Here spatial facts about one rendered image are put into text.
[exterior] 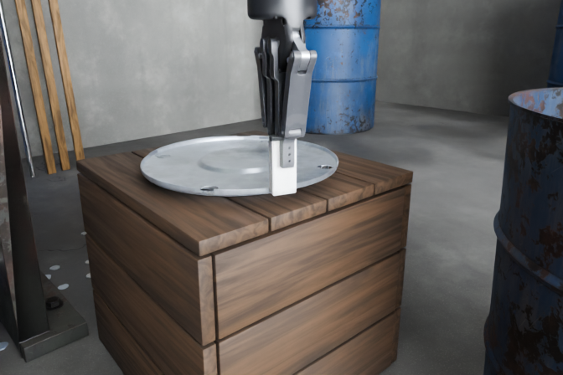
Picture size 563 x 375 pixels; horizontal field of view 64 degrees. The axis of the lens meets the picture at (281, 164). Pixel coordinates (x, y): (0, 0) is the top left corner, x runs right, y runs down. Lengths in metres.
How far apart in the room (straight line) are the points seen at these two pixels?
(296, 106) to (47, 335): 0.67
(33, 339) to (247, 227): 0.56
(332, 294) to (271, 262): 0.14
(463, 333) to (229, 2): 2.31
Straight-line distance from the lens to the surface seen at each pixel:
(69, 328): 0.97
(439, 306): 1.05
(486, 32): 3.49
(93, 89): 2.44
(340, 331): 0.71
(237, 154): 0.70
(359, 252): 0.67
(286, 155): 0.52
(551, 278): 0.53
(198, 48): 2.72
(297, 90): 0.47
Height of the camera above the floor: 0.56
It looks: 16 degrees down
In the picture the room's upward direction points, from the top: straight up
